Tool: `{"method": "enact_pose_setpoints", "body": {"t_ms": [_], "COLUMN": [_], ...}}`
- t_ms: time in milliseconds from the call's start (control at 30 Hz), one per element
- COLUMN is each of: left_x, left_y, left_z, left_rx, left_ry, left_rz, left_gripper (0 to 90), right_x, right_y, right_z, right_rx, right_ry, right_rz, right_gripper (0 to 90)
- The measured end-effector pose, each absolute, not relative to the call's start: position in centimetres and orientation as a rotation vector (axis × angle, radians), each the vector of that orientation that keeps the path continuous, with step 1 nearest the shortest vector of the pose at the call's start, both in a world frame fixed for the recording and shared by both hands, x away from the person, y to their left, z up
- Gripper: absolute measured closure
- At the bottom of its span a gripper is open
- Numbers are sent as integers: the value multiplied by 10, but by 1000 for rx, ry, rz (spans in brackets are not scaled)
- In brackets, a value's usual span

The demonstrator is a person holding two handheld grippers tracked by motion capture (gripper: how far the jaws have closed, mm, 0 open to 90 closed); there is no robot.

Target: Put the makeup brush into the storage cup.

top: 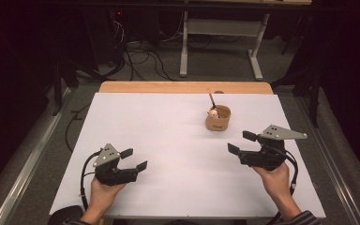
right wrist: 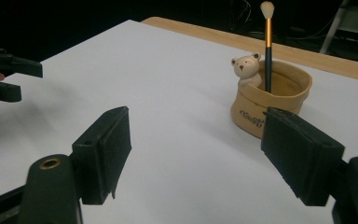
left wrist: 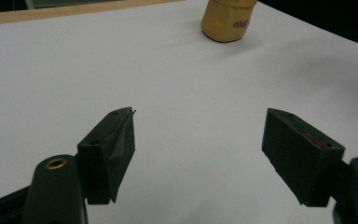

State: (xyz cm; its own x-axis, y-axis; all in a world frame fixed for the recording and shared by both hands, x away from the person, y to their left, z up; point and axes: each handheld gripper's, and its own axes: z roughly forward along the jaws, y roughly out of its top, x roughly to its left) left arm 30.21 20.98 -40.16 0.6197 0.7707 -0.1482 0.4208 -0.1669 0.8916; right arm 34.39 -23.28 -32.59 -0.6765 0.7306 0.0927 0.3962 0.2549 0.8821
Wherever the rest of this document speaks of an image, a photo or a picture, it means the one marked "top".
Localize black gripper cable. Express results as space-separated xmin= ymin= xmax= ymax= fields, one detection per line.
xmin=266 ymin=145 xmax=300 ymax=225
xmin=80 ymin=150 xmax=103 ymax=211

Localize person's right hand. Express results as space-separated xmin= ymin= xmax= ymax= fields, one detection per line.
xmin=252 ymin=162 xmax=292 ymax=202

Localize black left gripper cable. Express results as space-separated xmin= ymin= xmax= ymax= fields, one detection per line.
xmin=80 ymin=150 xmax=103 ymax=211

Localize wooden stirring stick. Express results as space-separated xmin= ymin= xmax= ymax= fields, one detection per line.
xmin=206 ymin=88 xmax=218 ymax=111

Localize tangle of black floor cables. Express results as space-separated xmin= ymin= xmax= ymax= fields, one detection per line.
xmin=109 ymin=38 xmax=177 ymax=83

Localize white metal desk frame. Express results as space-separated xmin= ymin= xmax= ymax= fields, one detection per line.
xmin=179 ymin=10 xmax=271 ymax=82

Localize grey metal floor rail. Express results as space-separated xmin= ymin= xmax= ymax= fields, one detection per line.
xmin=0 ymin=87 xmax=73 ymax=225
xmin=294 ymin=93 xmax=360 ymax=225

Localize white table sheet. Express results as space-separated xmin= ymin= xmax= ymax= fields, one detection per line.
xmin=49 ymin=92 xmax=327 ymax=219

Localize black floor cable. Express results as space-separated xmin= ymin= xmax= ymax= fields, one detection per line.
xmin=64 ymin=102 xmax=92 ymax=154

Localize person's left hand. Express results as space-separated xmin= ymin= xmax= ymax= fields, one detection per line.
xmin=89 ymin=177 xmax=128 ymax=210

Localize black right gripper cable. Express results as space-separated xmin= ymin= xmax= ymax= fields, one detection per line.
xmin=266 ymin=145 xmax=300 ymax=225

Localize black metal stand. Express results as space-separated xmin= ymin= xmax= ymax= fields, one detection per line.
xmin=308 ymin=69 xmax=323 ymax=128
xmin=50 ymin=59 xmax=80 ymax=117

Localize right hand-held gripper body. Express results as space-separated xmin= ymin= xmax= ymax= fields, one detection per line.
xmin=238 ymin=125 xmax=308 ymax=172

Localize wooden table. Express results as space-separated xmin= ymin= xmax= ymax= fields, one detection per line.
xmin=97 ymin=81 xmax=275 ymax=95

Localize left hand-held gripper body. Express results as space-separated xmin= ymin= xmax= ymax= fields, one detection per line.
xmin=92 ymin=142 xmax=138 ymax=188

